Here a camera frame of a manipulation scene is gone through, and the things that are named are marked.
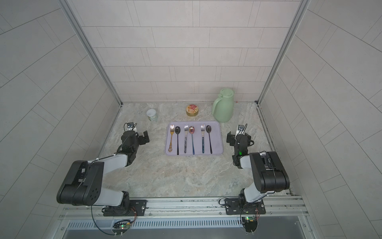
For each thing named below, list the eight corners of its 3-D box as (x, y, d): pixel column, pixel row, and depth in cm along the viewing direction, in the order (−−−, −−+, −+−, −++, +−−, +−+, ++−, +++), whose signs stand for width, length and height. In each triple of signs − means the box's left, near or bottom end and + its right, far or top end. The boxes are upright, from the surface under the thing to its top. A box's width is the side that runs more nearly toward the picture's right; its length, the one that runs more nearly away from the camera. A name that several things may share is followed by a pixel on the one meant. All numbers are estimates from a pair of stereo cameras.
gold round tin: (185, 116, 110) (185, 113, 107) (186, 107, 116) (186, 104, 113) (198, 116, 111) (198, 113, 108) (198, 107, 116) (198, 104, 113)
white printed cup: (147, 121, 107) (145, 116, 102) (149, 114, 112) (147, 108, 107) (156, 121, 107) (154, 116, 102) (158, 114, 112) (156, 108, 107)
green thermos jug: (211, 123, 106) (215, 100, 88) (211, 111, 114) (213, 88, 95) (230, 123, 107) (236, 100, 88) (228, 112, 114) (234, 88, 95)
